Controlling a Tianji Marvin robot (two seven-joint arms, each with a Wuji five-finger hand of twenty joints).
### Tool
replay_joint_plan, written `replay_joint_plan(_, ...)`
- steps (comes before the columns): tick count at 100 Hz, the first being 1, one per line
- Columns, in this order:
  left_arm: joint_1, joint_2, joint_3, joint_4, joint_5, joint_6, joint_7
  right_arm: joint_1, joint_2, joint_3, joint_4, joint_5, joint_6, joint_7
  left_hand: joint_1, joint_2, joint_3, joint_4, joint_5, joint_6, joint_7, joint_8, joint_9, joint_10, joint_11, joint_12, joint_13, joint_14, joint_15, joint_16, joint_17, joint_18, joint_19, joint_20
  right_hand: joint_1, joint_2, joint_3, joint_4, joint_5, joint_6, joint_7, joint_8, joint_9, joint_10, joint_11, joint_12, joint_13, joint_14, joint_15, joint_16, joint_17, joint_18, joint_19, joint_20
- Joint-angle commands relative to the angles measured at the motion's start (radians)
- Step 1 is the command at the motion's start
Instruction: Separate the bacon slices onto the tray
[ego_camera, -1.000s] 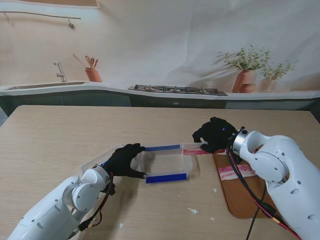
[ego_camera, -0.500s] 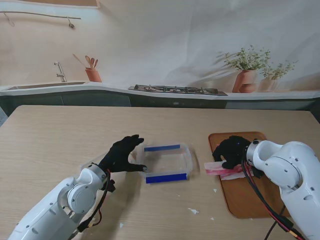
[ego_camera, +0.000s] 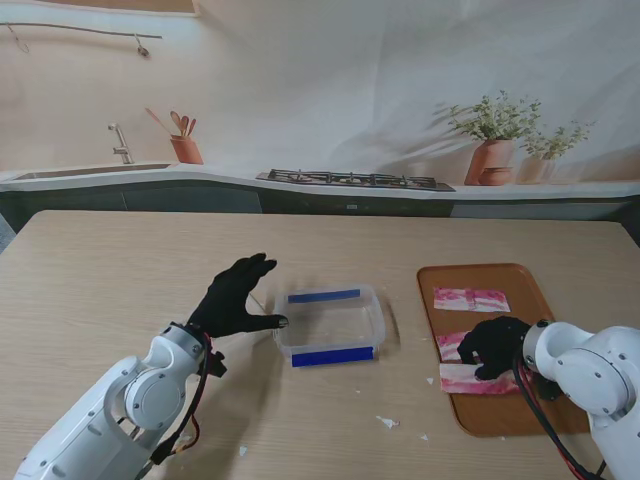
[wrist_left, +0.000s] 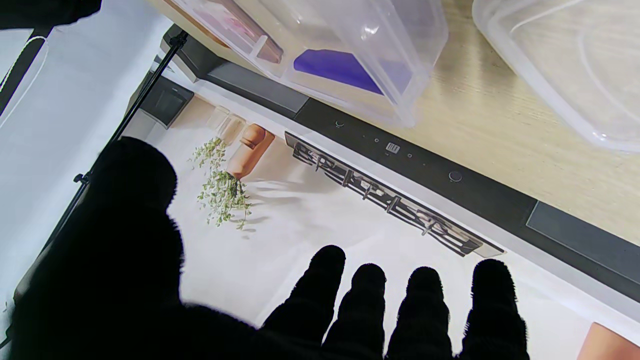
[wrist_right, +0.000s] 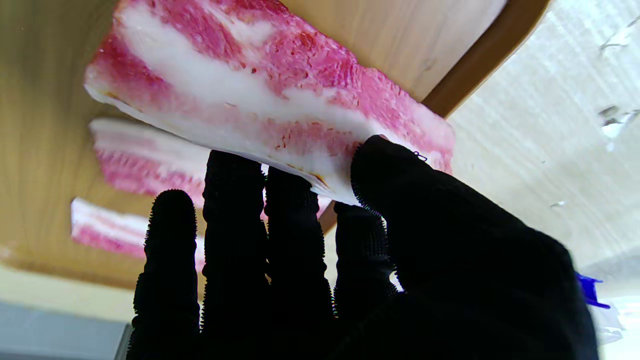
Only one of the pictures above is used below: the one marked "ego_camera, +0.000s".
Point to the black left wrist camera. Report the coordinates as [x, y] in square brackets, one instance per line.
[216, 365]

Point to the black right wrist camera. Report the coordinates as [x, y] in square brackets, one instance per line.
[547, 387]

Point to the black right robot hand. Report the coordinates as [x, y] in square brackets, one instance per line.
[495, 345]

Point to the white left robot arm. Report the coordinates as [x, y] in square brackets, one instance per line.
[115, 410]

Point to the large white paper scrap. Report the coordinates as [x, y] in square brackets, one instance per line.
[387, 422]

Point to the clear container with blue clips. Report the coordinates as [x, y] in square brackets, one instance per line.
[332, 357]

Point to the pink white bacon slice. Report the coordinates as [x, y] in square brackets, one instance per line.
[449, 345]
[465, 382]
[470, 299]

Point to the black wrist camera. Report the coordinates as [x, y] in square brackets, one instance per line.
[216, 365]
[547, 387]

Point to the brown wooden tray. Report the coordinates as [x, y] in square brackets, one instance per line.
[480, 415]

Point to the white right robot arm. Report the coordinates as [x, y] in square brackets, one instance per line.
[595, 370]

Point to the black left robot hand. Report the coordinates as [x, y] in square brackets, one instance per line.
[227, 305]

